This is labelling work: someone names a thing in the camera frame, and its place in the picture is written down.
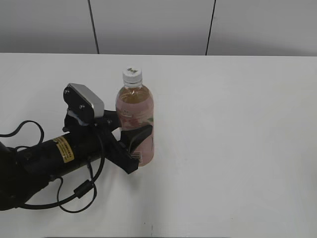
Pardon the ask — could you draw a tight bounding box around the white bottle cap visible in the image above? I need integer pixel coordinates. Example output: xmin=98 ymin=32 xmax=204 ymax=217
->
xmin=122 ymin=66 xmax=143 ymax=84

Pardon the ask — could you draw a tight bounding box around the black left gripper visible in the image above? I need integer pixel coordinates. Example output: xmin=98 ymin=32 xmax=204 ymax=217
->
xmin=63 ymin=110 xmax=153 ymax=174

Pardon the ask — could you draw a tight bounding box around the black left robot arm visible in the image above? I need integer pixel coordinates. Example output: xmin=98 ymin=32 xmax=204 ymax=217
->
xmin=0 ymin=110 xmax=153 ymax=211

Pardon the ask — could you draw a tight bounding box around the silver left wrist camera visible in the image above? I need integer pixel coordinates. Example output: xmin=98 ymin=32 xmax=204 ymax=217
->
xmin=63 ymin=83 xmax=105 ymax=126

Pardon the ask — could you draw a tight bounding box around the pink label tea bottle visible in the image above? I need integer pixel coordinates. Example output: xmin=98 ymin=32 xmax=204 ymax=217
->
xmin=116 ymin=85 xmax=155 ymax=167

